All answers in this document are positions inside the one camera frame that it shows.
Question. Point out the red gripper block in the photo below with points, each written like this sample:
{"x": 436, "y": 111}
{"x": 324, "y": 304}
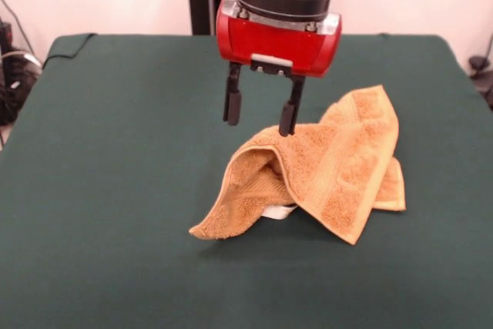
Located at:
{"x": 277, "y": 42}

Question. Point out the tan terry towel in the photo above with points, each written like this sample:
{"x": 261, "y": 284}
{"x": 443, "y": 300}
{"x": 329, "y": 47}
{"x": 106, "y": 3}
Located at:
{"x": 339, "y": 167}

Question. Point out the dark green tablecloth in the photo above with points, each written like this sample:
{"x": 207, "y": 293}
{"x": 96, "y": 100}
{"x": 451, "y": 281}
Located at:
{"x": 115, "y": 190}

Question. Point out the black power adapter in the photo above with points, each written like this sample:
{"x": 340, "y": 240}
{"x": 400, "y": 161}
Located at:
{"x": 477, "y": 62}

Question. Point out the black and red power strip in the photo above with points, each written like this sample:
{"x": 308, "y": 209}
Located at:
{"x": 5, "y": 32}

